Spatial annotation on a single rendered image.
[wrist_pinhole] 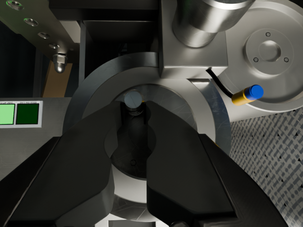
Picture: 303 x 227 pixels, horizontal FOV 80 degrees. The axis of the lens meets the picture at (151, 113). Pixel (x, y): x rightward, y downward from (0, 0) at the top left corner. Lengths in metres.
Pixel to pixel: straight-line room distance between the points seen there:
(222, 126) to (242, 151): 0.20
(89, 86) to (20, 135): 0.42
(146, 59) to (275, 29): 0.13
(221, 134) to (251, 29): 0.11
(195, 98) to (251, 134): 0.20
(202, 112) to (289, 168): 0.16
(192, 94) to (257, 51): 0.08
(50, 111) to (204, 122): 0.45
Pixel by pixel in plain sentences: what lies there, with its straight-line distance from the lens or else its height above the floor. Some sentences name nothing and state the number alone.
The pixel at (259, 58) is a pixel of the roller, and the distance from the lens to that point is 0.21.
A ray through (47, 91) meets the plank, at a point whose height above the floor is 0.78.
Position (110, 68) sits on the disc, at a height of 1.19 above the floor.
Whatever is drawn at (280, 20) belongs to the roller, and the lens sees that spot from 0.25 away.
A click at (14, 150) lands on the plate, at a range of 0.59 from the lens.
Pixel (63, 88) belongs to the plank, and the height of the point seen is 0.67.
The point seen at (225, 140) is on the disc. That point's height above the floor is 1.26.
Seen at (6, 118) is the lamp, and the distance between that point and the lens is 0.59.
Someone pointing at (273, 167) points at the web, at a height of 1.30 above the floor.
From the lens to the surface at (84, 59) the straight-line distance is 0.19.
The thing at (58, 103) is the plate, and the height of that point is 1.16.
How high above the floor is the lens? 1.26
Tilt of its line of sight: 8 degrees down
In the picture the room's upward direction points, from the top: 179 degrees clockwise
